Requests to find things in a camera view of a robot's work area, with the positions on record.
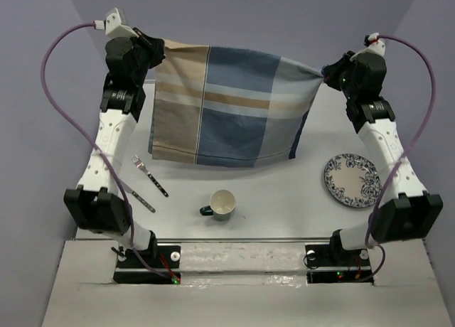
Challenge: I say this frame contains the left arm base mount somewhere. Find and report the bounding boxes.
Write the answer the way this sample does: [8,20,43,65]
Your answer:
[111,244,181,285]

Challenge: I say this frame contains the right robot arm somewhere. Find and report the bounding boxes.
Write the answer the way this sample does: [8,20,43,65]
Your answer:
[322,51,443,264]

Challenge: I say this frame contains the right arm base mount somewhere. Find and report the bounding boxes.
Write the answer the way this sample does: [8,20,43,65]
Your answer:
[303,244,373,284]

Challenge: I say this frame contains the metal knife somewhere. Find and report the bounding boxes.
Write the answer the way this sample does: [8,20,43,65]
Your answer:
[121,181,156,213]

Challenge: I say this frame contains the metal fork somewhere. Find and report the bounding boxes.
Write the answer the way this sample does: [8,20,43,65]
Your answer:
[132,155,169,198]

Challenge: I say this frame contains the green mug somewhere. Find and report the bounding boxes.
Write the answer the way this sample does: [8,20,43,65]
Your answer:
[199,190,236,222]

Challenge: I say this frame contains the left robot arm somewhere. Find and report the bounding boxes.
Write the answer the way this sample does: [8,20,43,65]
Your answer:
[63,28,164,267]

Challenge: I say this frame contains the blue and beige cloth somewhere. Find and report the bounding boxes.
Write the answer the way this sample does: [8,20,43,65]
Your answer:
[148,40,323,168]

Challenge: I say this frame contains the blue floral plate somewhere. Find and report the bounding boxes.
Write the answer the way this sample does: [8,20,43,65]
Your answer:
[323,154,382,209]

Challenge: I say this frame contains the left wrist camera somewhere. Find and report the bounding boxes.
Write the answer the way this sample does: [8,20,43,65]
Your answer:
[105,8,139,39]

